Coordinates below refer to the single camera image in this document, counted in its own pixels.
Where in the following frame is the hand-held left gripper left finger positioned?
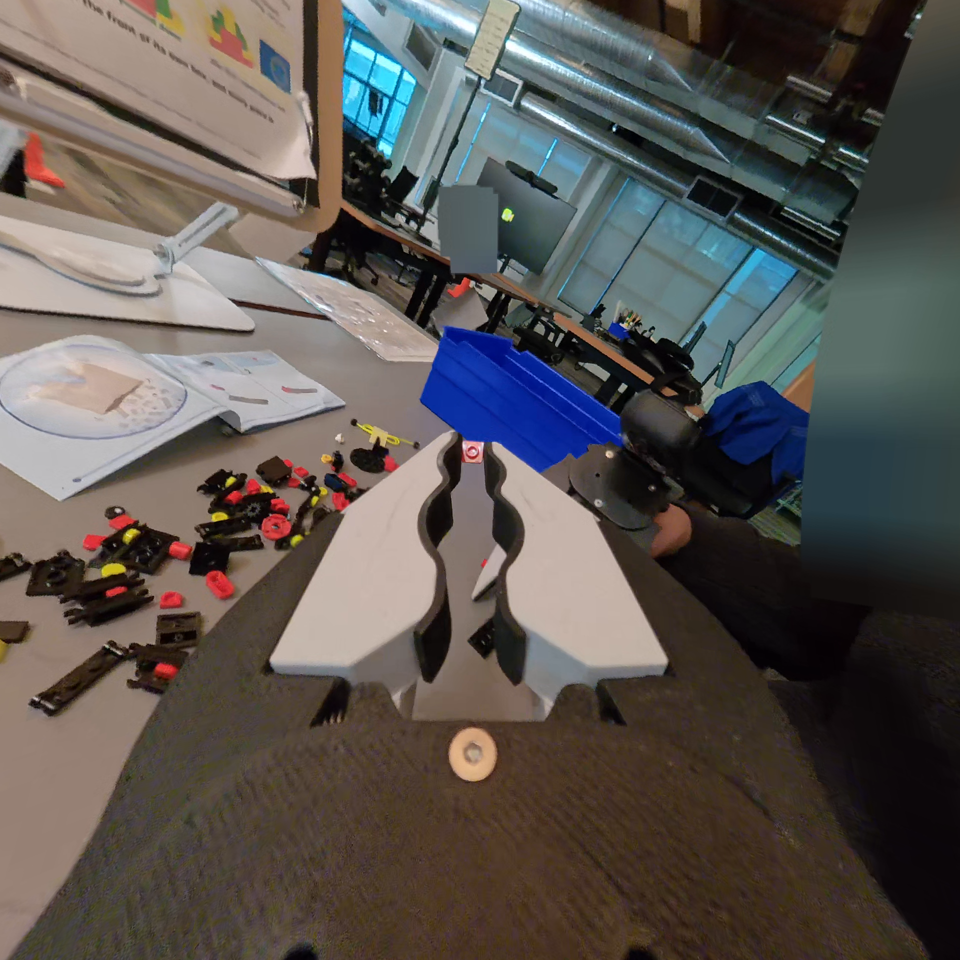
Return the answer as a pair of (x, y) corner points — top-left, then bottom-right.
(267, 429), (462, 720)

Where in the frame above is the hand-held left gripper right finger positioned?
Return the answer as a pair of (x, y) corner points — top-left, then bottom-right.
(482, 440), (670, 721)

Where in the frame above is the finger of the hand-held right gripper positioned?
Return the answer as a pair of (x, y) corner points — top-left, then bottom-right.
(471, 546), (510, 603)

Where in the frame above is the person's right forearm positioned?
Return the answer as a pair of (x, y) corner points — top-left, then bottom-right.
(660, 504), (875, 680)

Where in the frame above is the pile of lego pieces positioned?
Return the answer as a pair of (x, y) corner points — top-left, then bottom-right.
(0, 448), (399, 717)

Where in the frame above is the person's right hand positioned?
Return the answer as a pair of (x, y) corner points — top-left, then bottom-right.
(648, 502), (695, 560)

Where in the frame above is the black office chair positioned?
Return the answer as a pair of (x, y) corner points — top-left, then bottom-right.
(513, 303), (571, 369)
(675, 442), (796, 519)
(630, 337), (706, 406)
(345, 135), (421, 226)

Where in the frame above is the wooden background desk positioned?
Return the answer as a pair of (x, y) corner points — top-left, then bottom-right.
(341, 202), (676, 410)

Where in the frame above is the blue cloth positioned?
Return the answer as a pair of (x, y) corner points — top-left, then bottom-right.
(705, 381), (813, 485)

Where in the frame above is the blue plastic bin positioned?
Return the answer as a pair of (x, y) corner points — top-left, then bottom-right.
(420, 326), (624, 466)

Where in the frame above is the blue pen cup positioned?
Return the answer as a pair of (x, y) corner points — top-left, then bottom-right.
(606, 300), (648, 344)

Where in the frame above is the black monitor on stand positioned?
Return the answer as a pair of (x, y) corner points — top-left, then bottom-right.
(476, 156), (580, 277)

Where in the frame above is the clear plastic bag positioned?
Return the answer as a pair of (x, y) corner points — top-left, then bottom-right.
(255, 257), (440, 363)

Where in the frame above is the open instruction booklet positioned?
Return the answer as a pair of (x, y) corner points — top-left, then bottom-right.
(0, 335), (346, 501)

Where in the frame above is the person's black sweater torso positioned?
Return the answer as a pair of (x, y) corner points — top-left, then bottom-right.
(765, 600), (960, 960)

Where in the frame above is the white document stand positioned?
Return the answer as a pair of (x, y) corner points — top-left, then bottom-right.
(0, 97), (309, 333)

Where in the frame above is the sign on pole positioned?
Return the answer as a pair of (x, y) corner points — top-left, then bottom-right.
(427, 0), (522, 226)

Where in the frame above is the brown backing board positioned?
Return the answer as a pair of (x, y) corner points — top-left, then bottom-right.
(225, 0), (348, 260)

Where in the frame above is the printed instruction sheet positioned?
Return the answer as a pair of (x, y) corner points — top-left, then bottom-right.
(0, 0), (320, 183)

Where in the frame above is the yellow lego string piece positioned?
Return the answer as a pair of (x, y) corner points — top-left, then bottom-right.
(348, 418), (421, 451)

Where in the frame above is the silver ventilation duct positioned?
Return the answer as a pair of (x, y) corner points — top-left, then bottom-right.
(390, 0), (732, 162)

